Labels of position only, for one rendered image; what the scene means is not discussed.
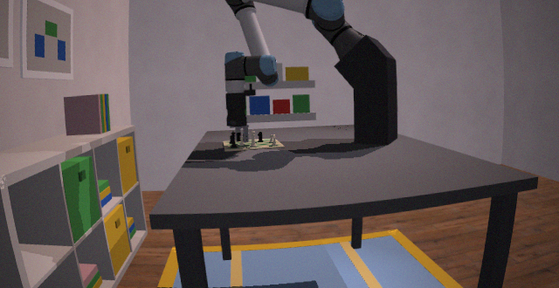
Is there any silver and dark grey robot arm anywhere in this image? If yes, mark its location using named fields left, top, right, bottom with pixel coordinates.
left=224, top=0, right=364, bottom=86

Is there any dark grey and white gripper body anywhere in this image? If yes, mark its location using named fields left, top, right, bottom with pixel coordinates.
left=225, top=80, right=256, bottom=127

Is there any green and cream chessboard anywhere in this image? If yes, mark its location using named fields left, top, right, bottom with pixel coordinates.
left=223, top=139, right=285, bottom=151

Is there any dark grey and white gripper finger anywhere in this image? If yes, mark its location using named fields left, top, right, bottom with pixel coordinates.
left=238, top=125, right=249, bottom=142
left=235, top=127, right=241, bottom=141

